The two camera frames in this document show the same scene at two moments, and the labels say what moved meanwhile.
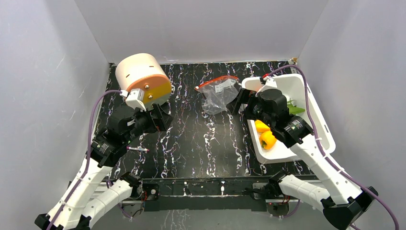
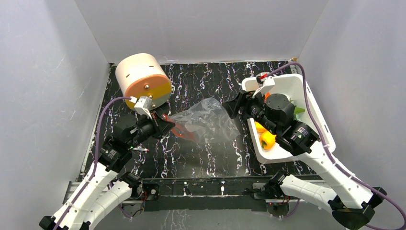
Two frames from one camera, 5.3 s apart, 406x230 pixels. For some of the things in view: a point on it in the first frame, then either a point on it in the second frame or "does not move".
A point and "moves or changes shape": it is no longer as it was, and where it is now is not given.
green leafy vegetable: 292,109 moves or changes shape
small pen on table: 138,149 does not move
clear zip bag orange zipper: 219,93 → 204,121
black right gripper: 244,102 does not move
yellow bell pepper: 267,140 does not move
